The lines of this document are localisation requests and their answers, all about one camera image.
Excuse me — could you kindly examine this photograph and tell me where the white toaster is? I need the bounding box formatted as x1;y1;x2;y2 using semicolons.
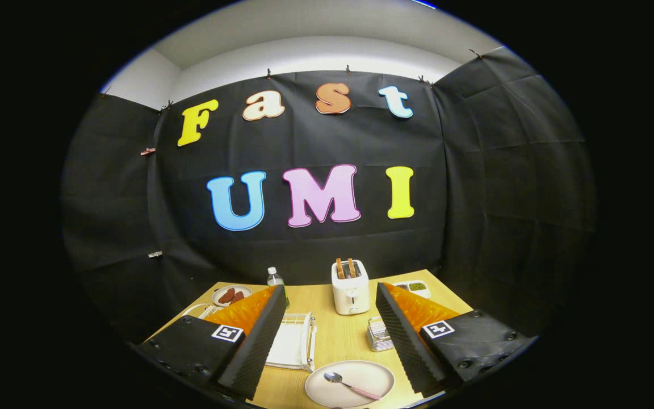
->
331;260;371;316

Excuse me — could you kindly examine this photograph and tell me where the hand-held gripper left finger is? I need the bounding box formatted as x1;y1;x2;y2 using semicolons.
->
134;284;287;401

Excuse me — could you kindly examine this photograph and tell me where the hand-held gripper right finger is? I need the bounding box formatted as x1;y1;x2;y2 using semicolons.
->
375;282;538;399

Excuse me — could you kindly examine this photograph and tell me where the white divided bean dish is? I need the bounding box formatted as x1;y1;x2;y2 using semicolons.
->
393;281;431;299

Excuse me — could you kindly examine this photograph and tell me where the silver wire basket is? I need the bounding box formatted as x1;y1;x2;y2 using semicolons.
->
367;316;395;352

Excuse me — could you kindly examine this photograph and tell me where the white wire dish rack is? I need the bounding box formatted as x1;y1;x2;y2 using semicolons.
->
182;303;317;373

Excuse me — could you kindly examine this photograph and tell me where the spoon with pink striped handle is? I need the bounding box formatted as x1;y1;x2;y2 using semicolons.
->
324;372;383;400

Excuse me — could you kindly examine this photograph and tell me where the small grey plate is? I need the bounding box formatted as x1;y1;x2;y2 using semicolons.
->
212;285;253;308

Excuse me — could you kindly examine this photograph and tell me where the green label drink bottle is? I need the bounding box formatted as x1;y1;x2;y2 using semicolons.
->
266;267;290;307

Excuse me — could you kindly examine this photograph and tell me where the beige round plate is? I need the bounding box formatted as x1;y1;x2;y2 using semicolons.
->
304;360;396;408

